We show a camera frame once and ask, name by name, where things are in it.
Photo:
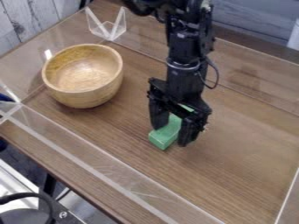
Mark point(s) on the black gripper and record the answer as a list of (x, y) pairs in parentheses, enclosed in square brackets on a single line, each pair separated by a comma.
[(178, 95)]

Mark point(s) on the green rectangular block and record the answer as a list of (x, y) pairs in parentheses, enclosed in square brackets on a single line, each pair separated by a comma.
[(163, 137)]

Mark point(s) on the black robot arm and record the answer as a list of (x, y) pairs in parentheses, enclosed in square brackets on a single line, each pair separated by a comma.
[(187, 19)]

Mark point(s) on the light wooden bowl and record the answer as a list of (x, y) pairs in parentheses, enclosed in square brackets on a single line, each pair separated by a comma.
[(83, 75)]

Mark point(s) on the clear acrylic front barrier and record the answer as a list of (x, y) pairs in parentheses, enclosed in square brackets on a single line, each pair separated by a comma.
[(96, 148)]

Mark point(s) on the white object at right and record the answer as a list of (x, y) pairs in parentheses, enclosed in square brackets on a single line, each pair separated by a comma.
[(294, 38)]

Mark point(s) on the black table leg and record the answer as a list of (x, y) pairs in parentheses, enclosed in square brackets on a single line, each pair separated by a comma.
[(50, 184)]

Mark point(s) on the blue object at left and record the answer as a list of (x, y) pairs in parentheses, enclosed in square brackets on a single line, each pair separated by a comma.
[(6, 98)]

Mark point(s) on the clear acrylic corner bracket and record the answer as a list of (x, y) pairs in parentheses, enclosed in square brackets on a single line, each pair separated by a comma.
[(107, 30)]

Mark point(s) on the grey metal bracket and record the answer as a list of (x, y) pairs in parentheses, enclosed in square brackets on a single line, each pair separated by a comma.
[(63, 216)]

